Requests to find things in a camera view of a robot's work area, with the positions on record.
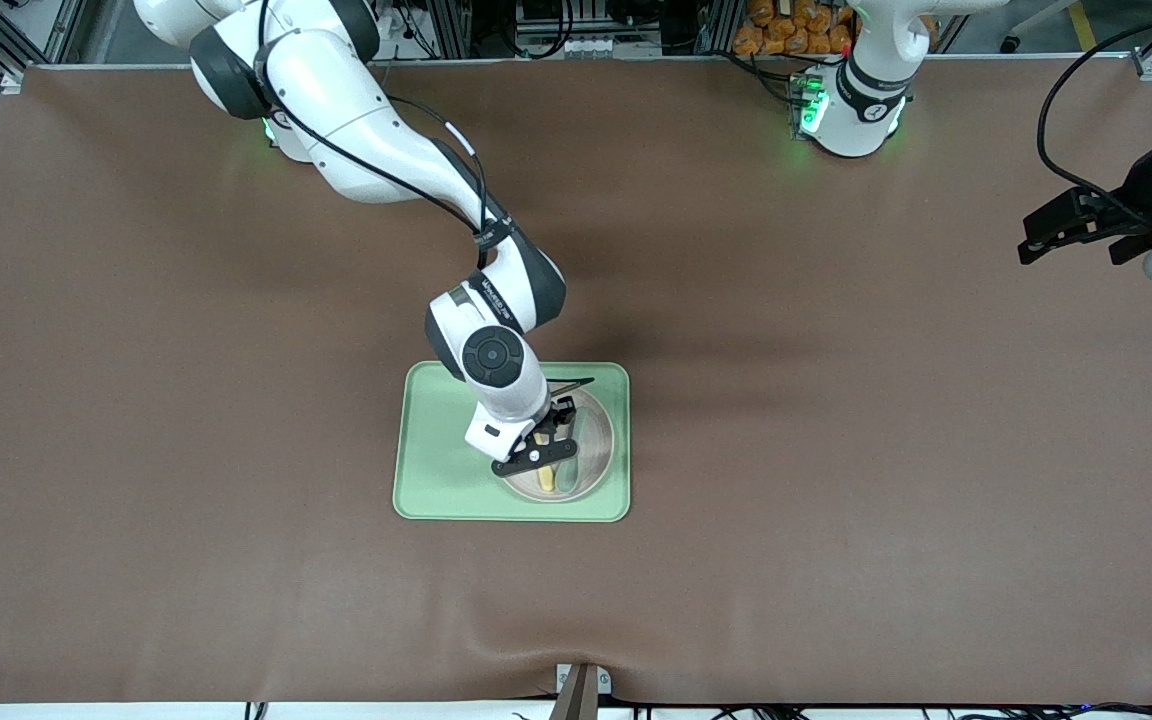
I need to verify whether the metal table clamp bracket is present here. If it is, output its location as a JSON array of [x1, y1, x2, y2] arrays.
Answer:
[[554, 662, 614, 720]]

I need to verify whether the aluminium frame post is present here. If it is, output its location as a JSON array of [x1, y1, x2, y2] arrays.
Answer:
[[704, 0, 743, 56], [434, 0, 473, 59]]

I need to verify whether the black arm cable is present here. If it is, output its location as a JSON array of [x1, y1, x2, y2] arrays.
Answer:
[[256, 0, 517, 271], [1036, 0, 1152, 216]]

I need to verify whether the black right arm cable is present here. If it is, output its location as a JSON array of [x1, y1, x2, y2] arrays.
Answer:
[[256, 0, 517, 271]]

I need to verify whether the light green rectangular tray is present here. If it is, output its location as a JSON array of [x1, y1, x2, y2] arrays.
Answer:
[[393, 361, 632, 523]]

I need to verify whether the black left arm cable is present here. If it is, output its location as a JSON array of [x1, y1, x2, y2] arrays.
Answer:
[[1036, 0, 1152, 216]]

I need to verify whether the green plastic spoon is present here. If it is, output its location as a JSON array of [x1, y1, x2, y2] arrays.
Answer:
[[558, 408, 585, 491]]

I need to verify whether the round white plate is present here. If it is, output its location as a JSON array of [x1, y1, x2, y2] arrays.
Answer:
[[501, 385, 617, 504]]

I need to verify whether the brown table mat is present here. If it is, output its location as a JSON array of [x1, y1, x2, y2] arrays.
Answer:
[[0, 57, 1152, 706]]

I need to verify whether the white connector block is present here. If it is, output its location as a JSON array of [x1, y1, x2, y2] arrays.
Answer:
[[534, 35, 619, 58]]

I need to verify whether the orange snack bag pile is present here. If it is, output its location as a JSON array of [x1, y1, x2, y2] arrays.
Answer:
[[733, 0, 854, 57]]

